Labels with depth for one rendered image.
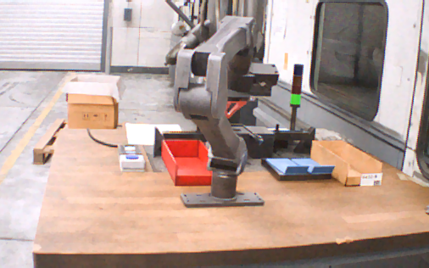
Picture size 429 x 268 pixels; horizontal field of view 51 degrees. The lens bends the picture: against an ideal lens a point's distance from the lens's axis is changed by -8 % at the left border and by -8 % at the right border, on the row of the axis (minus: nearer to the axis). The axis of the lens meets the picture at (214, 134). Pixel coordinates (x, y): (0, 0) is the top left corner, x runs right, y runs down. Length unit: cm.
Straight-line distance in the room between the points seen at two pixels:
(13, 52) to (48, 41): 82
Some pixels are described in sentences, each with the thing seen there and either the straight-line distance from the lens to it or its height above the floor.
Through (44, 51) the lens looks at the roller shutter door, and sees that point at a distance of 1081.
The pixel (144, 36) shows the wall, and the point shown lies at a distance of 1072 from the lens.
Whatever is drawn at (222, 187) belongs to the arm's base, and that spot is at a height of 95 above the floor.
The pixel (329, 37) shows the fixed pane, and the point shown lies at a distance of 251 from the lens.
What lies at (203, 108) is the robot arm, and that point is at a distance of 93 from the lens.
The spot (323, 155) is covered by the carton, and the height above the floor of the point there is 95.
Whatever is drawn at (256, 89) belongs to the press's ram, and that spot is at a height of 113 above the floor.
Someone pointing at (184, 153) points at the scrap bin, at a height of 92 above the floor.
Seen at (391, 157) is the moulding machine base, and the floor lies 89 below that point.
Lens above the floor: 134
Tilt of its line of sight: 14 degrees down
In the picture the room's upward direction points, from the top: 4 degrees clockwise
